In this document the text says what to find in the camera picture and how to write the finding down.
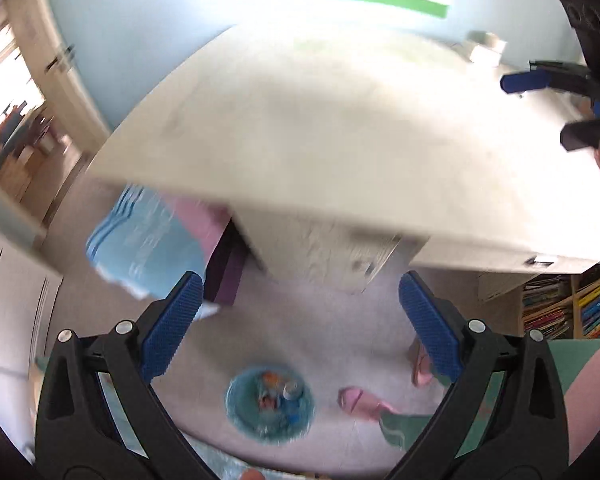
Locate blue pink cloth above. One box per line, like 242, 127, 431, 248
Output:
85, 185, 230, 300

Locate bookshelf with books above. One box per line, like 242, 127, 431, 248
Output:
520, 263, 600, 339

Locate white door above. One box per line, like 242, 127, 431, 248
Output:
0, 233, 62, 458

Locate beige wooden desk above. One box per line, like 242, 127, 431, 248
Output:
91, 24, 600, 273

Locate teal lined trash bin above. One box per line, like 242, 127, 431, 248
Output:
224, 365, 315, 445

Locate purple storage ottoman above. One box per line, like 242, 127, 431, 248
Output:
204, 221, 250, 307

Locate white paper cup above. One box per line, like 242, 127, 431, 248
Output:
465, 30, 507, 66

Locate pink slipper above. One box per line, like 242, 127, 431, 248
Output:
408, 338, 434, 388
338, 387, 396, 422

